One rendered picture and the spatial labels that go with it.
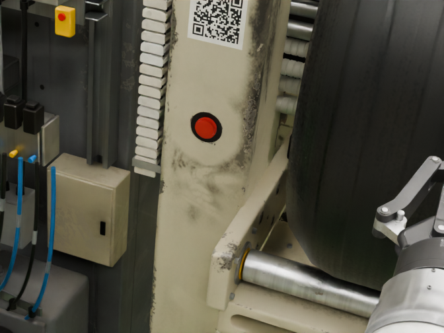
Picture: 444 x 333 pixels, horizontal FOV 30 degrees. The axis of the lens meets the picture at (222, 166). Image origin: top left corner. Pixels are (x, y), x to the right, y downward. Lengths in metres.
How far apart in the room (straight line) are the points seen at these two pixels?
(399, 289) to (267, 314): 0.57
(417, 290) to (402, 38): 0.31
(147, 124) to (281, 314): 0.32
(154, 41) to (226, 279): 0.33
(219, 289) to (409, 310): 0.58
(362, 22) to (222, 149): 0.38
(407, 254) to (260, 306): 0.54
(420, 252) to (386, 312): 0.06
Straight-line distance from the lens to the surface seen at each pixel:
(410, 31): 0.81
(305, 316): 1.13
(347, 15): 0.82
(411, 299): 0.56
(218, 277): 1.10
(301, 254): 1.34
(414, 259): 0.60
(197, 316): 1.31
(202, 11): 1.06
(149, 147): 1.19
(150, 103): 1.15
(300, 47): 1.48
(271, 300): 1.14
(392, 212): 0.66
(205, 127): 1.12
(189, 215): 1.20
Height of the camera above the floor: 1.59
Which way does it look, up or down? 30 degrees down
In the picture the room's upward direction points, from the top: 7 degrees clockwise
